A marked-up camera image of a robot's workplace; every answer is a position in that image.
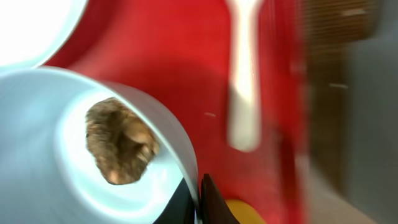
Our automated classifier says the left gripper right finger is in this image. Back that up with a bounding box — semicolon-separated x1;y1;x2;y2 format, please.
200;174;239;224

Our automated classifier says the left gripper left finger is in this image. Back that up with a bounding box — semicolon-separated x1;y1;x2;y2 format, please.
154;179;195;224

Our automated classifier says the yellow plastic cup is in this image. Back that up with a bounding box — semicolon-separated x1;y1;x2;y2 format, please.
226;199;267;224

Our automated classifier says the brown food lump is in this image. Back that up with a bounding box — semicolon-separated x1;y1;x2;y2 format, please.
85;97;160;185

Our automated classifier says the light blue bowl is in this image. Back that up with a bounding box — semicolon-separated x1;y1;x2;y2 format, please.
1;67;201;224

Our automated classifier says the white plastic spoon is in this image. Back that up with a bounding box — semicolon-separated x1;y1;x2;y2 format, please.
227;0;263;152

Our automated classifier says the red plastic tray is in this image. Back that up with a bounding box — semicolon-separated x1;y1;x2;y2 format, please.
48;0;309;223

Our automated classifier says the large light blue plate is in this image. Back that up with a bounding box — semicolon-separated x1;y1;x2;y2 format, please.
1;0;88;73

